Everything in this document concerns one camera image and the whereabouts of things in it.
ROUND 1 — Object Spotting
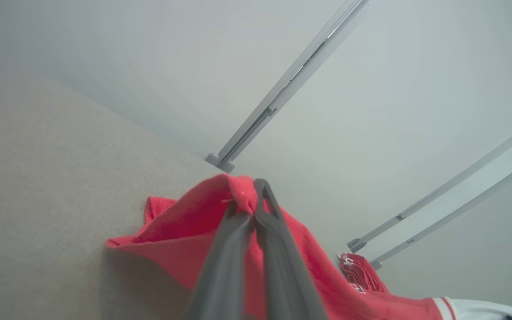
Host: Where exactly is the grey post with bracket foot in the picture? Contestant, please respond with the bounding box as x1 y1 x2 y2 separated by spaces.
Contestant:
346 118 512 255

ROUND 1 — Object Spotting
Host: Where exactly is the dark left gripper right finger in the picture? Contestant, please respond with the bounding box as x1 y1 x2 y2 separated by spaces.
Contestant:
254 178 330 320

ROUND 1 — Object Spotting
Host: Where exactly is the grey partition post with cabling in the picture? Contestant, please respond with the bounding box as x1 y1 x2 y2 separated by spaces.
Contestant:
205 0 370 174

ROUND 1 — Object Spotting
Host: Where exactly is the red garment striped white trim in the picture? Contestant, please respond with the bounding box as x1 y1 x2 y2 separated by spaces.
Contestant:
106 173 512 320

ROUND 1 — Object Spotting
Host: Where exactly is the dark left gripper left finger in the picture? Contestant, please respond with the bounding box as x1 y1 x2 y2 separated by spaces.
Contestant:
184 200 255 320

